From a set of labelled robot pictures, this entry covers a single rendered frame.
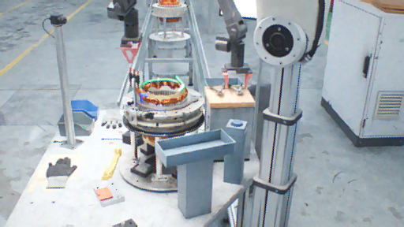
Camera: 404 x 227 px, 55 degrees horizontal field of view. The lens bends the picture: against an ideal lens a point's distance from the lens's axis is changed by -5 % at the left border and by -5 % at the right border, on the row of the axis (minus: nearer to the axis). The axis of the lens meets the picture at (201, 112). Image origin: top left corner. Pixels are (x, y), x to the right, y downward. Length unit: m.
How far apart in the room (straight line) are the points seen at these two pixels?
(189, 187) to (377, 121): 2.61
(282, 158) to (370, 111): 2.38
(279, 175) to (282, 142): 0.13
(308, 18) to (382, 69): 2.47
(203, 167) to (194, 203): 0.15
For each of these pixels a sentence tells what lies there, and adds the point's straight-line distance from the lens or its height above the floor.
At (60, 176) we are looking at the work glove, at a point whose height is 0.79.
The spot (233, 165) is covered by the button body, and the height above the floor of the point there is 0.87.
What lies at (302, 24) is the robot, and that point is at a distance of 1.15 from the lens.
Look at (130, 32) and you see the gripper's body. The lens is 1.57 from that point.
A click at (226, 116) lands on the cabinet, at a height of 1.00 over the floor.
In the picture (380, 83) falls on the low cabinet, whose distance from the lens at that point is 3.62.
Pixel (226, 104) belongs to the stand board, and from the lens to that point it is 1.66.
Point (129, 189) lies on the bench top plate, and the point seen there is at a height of 0.78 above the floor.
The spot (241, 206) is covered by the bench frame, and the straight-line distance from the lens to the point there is 2.06.
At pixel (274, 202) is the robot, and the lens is 1.45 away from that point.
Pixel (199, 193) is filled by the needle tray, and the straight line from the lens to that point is 1.42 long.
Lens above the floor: 1.71
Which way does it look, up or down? 24 degrees down
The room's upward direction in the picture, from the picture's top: 1 degrees clockwise
